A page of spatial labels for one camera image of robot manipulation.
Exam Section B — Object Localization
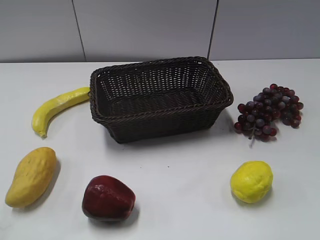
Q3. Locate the yellow orange mango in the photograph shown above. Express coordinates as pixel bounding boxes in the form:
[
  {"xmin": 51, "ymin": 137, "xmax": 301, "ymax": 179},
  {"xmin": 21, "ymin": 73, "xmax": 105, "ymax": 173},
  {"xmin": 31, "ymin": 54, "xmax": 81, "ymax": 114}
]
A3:
[{"xmin": 5, "ymin": 147, "xmax": 57, "ymax": 208}]

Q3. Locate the yellow lemon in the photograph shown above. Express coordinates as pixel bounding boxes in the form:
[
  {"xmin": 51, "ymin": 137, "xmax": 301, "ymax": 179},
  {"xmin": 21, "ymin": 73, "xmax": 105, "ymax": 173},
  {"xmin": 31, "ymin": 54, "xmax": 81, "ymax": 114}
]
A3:
[{"xmin": 230, "ymin": 161, "xmax": 274, "ymax": 204}]

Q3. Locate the dark red apple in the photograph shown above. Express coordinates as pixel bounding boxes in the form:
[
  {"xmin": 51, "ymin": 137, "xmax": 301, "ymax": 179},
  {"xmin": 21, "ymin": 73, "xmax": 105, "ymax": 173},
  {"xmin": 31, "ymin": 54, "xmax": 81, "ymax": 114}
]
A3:
[{"xmin": 81, "ymin": 175, "xmax": 136, "ymax": 222}]

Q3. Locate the purple red grape bunch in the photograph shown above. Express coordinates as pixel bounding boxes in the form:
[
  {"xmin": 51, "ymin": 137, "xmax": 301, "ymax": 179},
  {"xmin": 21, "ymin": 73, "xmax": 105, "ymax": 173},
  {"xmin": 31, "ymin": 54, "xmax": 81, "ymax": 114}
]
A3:
[{"xmin": 233, "ymin": 83, "xmax": 304, "ymax": 147}]

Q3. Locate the dark woven plastic basket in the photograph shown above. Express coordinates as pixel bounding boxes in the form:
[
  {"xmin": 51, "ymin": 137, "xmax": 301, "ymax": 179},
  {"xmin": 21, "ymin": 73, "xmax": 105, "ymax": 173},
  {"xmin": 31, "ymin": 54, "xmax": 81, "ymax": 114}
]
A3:
[{"xmin": 89, "ymin": 56, "xmax": 234, "ymax": 144}]

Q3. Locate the yellow banana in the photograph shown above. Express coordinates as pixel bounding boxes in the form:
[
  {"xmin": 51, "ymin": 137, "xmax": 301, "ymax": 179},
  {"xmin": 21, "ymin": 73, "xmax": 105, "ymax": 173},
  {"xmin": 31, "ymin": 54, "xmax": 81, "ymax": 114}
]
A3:
[{"xmin": 31, "ymin": 87, "xmax": 90, "ymax": 139}]

